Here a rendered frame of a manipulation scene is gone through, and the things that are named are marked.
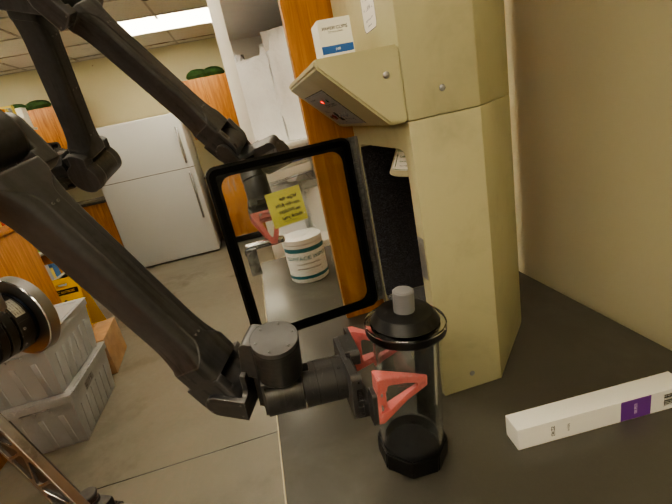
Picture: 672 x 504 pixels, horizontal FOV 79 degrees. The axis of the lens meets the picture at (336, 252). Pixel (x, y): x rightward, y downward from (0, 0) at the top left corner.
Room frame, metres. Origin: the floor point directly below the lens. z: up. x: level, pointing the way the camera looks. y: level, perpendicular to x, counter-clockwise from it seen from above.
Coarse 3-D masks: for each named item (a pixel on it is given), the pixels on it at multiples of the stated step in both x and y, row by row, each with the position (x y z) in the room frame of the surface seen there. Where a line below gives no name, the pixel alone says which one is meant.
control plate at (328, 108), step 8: (312, 96) 0.77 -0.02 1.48; (320, 96) 0.71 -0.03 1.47; (328, 96) 0.67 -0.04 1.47; (312, 104) 0.85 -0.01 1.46; (320, 104) 0.79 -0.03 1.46; (328, 104) 0.74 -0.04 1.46; (336, 104) 0.69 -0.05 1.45; (328, 112) 0.81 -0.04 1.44; (336, 112) 0.76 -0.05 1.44; (344, 112) 0.71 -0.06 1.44; (336, 120) 0.84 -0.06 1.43; (344, 120) 0.78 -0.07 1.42; (352, 120) 0.73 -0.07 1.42; (360, 120) 0.68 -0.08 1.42
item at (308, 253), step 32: (320, 160) 0.87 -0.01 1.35; (224, 192) 0.82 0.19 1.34; (256, 192) 0.83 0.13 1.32; (288, 192) 0.85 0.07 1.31; (320, 192) 0.86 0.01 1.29; (256, 224) 0.83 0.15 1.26; (288, 224) 0.84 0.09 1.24; (320, 224) 0.86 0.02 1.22; (352, 224) 0.88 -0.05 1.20; (288, 256) 0.84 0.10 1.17; (320, 256) 0.86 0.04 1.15; (352, 256) 0.87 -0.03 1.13; (256, 288) 0.82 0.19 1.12; (288, 288) 0.83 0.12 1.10; (320, 288) 0.85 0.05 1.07; (352, 288) 0.87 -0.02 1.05; (288, 320) 0.83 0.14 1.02
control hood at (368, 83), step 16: (384, 48) 0.58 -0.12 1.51; (320, 64) 0.57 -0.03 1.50; (336, 64) 0.57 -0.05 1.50; (352, 64) 0.57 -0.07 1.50; (368, 64) 0.57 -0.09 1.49; (384, 64) 0.58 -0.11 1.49; (304, 80) 0.68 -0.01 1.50; (320, 80) 0.61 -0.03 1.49; (336, 80) 0.57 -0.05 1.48; (352, 80) 0.57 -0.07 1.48; (368, 80) 0.57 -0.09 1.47; (384, 80) 0.58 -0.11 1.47; (400, 80) 0.58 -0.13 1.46; (304, 96) 0.83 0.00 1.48; (336, 96) 0.64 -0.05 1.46; (352, 96) 0.57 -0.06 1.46; (368, 96) 0.57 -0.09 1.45; (384, 96) 0.58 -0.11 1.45; (400, 96) 0.58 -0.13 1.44; (352, 112) 0.67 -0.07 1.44; (368, 112) 0.60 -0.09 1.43; (384, 112) 0.58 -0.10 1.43; (400, 112) 0.58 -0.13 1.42
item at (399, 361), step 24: (384, 336) 0.44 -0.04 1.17; (432, 336) 0.43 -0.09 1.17; (384, 360) 0.45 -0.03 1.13; (408, 360) 0.43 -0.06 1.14; (432, 360) 0.44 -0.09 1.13; (408, 384) 0.43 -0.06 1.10; (432, 384) 0.44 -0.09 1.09; (408, 408) 0.43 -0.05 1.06; (432, 408) 0.44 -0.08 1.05; (384, 432) 0.46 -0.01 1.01; (408, 432) 0.43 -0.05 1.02; (432, 432) 0.44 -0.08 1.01; (408, 456) 0.43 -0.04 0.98
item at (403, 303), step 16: (400, 288) 0.48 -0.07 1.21; (384, 304) 0.50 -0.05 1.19; (400, 304) 0.46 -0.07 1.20; (416, 304) 0.48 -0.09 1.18; (384, 320) 0.45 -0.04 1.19; (400, 320) 0.45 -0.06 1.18; (416, 320) 0.44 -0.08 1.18; (432, 320) 0.45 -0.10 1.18; (400, 336) 0.43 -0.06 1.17; (416, 336) 0.43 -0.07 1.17
